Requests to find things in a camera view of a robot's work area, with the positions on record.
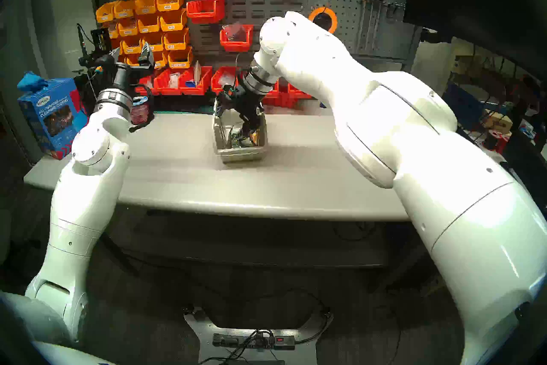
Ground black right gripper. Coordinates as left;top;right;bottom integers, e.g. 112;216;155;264
231;88;266;144

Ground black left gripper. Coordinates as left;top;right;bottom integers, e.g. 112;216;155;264
109;41;155;93

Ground safety glasses orange temples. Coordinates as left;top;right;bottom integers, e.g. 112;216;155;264
239;127;262;149

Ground beige plastic storage bin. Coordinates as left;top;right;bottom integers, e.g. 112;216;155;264
212;101;268;164

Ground blue cleaning cloths box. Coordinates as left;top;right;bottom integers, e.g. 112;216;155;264
17;78;84;160

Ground small cardboard box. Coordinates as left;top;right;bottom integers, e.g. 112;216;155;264
481;112;513;134

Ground orange-red parts bin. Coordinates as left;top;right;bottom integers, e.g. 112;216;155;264
263;82;280;106
186;0;226;24
211;66;239;94
287;84;316;100
220;24;254;52
139;69;156;95
179;66;213;95
153;68;182;95

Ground black metal stand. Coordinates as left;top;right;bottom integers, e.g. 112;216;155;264
77;23;112;82

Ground green cutting mat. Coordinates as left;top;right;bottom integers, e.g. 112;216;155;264
152;95;214;117

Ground red spool blue label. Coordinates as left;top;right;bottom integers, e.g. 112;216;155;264
129;96;154;125

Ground dark plastic parts bag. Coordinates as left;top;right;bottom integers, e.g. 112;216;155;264
222;22;247;43

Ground blue cleaning cloth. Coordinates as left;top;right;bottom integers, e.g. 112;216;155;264
17;71;49;92

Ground orange tape roll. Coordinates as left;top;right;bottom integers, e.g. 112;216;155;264
309;6;338;33

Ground black power strip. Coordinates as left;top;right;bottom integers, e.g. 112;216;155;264
212;332;296;350

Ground dark blue crate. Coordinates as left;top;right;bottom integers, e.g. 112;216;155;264
444;84;485;129

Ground red thread spool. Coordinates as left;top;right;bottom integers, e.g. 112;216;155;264
485;129;512;154

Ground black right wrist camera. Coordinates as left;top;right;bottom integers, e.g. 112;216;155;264
219;86;239;111

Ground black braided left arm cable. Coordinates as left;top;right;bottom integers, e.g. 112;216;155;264
128;83;155;132

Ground black floor power cable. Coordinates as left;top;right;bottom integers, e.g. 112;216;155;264
122;253;334;345

